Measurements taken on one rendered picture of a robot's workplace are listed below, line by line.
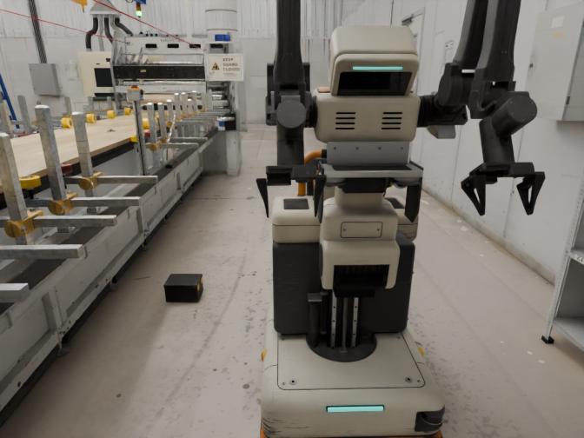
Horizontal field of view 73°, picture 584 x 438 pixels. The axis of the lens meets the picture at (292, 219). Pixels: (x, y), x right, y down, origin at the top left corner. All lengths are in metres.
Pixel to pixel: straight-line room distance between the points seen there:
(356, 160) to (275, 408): 0.83
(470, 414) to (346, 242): 0.99
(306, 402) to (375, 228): 0.62
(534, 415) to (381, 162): 1.29
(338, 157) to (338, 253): 0.27
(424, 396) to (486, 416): 0.47
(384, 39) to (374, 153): 0.28
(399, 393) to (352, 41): 1.09
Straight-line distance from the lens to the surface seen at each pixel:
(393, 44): 1.07
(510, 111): 0.86
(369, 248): 1.17
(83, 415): 1.94
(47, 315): 2.18
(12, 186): 1.50
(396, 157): 1.11
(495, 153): 0.90
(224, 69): 5.54
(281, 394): 1.42
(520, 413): 1.98
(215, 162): 5.82
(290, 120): 0.76
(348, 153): 1.08
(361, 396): 1.44
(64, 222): 1.51
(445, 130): 1.18
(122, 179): 1.93
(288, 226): 1.42
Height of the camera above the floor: 1.25
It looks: 19 degrees down
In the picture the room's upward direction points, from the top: straight up
